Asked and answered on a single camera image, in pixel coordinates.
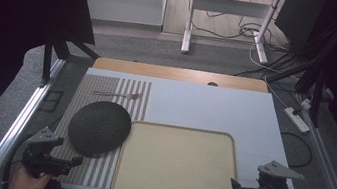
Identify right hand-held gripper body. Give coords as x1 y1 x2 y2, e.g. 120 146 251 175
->
254 158 308 189

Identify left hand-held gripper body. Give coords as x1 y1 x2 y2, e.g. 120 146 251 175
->
19 123 66 181

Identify black cable bundle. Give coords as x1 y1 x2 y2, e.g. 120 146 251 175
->
233 0 337 94

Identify white cable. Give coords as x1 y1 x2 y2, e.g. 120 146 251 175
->
241 39 300 110

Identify white power strip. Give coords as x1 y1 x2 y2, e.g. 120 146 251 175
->
281 105 314 135

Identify black round plate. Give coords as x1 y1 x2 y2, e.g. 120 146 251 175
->
64 95 136 163

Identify black looped floor cable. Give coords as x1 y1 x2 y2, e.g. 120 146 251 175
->
275 131 316 171

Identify white desk frame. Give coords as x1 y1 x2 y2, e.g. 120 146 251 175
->
180 0 284 68

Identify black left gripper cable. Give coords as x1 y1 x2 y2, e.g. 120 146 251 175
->
0 129 37 189

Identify beige rectangular tray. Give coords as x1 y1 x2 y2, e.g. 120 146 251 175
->
110 117 251 189

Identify black floor cables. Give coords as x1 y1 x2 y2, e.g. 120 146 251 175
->
190 8 292 55

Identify white plug adapter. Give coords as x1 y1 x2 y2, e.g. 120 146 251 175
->
300 97 313 112

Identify person's left hand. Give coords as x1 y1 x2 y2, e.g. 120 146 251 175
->
7 162 58 189

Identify black metal stand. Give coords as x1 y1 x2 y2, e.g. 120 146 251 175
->
289 57 331 129
38 29 103 93

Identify grey striped placemat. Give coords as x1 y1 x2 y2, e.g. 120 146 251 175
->
45 69 153 189

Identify silver fork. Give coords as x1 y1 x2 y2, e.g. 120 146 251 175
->
92 85 144 103

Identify white table cover sheet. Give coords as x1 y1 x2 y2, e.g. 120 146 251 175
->
59 65 309 189

